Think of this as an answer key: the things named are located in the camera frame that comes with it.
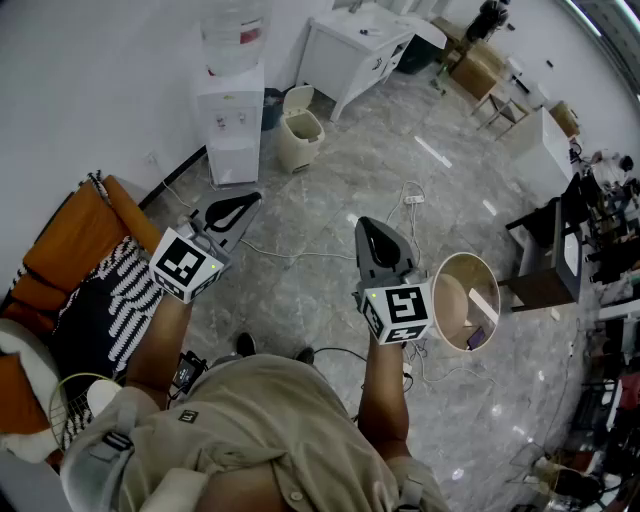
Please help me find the clear water bottle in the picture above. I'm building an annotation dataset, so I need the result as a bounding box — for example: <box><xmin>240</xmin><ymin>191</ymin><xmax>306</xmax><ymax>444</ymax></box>
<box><xmin>200</xmin><ymin>0</ymin><xmax>274</xmax><ymax>78</ymax></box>

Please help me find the person's right forearm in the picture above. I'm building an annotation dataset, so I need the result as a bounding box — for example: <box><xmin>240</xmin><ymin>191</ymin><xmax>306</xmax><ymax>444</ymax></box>
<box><xmin>357</xmin><ymin>333</ymin><xmax>414</xmax><ymax>460</ymax></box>

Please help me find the black equipment desk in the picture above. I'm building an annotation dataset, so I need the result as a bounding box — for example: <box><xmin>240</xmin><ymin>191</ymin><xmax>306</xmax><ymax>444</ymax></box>
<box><xmin>574</xmin><ymin>172</ymin><xmax>640</xmax><ymax>306</ymax></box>

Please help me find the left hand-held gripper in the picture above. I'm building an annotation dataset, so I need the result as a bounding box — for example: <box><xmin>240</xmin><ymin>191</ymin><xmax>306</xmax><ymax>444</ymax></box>
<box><xmin>149</xmin><ymin>191</ymin><xmax>264</xmax><ymax>305</ymax></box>

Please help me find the black white striped blanket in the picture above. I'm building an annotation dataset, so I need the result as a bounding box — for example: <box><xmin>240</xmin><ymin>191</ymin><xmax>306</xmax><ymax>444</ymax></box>
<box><xmin>58</xmin><ymin>234</ymin><xmax>167</xmax><ymax>375</ymax></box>

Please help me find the person's left forearm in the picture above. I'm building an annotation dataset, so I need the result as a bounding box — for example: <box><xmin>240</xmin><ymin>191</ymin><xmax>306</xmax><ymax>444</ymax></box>
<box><xmin>124</xmin><ymin>291</ymin><xmax>195</xmax><ymax>414</ymax></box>

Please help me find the black waist device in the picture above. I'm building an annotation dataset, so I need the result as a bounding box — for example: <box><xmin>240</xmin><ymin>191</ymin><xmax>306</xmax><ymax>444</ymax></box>
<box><xmin>169</xmin><ymin>350</ymin><xmax>208</xmax><ymax>399</ymax></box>

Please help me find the wooden chair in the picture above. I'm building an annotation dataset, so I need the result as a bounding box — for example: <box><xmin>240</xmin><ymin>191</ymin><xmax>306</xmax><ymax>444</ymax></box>
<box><xmin>471</xmin><ymin>89</ymin><xmax>532</xmax><ymax>142</ymax></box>

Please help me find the round beige basket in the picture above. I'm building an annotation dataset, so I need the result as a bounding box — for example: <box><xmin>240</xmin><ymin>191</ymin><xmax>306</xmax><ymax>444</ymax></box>
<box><xmin>430</xmin><ymin>251</ymin><xmax>502</xmax><ymax>353</ymax></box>

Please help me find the white low cabinet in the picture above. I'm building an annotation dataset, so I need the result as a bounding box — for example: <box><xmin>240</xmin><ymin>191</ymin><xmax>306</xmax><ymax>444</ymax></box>
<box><xmin>508</xmin><ymin>106</ymin><xmax>577</xmax><ymax>190</ymax></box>

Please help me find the badminton racket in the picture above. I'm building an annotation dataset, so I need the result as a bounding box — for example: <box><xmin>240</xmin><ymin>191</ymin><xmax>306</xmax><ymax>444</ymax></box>
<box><xmin>47</xmin><ymin>372</ymin><xmax>121</xmax><ymax>452</ymax></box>

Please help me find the beige trash bin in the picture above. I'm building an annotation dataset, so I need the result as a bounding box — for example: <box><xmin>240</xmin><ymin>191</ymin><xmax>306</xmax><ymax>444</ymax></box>
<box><xmin>277</xmin><ymin>84</ymin><xmax>327</xmax><ymax>175</ymax></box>

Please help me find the black floor cable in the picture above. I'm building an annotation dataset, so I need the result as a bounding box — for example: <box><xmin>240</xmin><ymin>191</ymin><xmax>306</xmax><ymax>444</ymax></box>
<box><xmin>312</xmin><ymin>346</ymin><xmax>372</xmax><ymax>421</ymax></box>

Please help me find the white cabinet desk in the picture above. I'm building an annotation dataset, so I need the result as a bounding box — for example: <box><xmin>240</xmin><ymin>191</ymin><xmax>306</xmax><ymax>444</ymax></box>
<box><xmin>295</xmin><ymin>3</ymin><xmax>448</xmax><ymax>123</ymax></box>

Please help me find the person's beige shirt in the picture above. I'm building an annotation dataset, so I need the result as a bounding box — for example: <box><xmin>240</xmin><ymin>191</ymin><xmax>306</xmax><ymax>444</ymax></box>
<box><xmin>59</xmin><ymin>349</ymin><xmax>454</xmax><ymax>512</ymax></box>

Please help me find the dark grey waste bin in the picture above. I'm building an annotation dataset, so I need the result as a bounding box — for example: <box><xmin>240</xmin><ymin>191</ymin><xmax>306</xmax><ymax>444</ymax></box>
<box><xmin>261</xmin><ymin>88</ymin><xmax>285</xmax><ymax>132</ymax></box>

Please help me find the orange sofa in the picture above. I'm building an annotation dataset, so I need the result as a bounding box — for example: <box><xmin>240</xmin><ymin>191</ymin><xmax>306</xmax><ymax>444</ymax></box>
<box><xmin>0</xmin><ymin>173</ymin><xmax>165</xmax><ymax>469</ymax></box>

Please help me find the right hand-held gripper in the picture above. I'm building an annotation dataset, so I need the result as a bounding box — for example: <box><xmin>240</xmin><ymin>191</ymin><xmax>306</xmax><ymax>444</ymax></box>
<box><xmin>352</xmin><ymin>216</ymin><xmax>435</xmax><ymax>347</ymax></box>

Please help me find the white water dispenser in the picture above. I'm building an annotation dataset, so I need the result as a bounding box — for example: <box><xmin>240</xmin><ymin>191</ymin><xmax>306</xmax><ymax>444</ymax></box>
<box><xmin>195</xmin><ymin>58</ymin><xmax>266</xmax><ymax>188</ymax></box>

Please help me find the cardboard box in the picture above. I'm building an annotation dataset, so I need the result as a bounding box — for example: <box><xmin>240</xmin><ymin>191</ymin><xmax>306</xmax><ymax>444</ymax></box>
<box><xmin>448</xmin><ymin>41</ymin><xmax>504</xmax><ymax>102</ymax></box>

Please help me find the white cushion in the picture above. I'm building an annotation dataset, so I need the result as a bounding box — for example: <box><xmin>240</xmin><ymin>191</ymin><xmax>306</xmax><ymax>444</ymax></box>
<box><xmin>0</xmin><ymin>317</ymin><xmax>64</xmax><ymax>401</ymax></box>

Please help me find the dark brown side table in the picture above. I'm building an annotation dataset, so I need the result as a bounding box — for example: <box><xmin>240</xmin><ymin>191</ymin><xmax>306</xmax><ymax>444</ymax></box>
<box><xmin>498</xmin><ymin>196</ymin><xmax>585</xmax><ymax>314</ymax></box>

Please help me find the beige trash bin lid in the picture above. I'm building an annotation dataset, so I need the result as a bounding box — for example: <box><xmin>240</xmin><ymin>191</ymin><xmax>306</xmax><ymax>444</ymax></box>
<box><xmin>282</xmin><ymin>84</ymin><xmax>316</xmax><ymax>119</ymax></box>

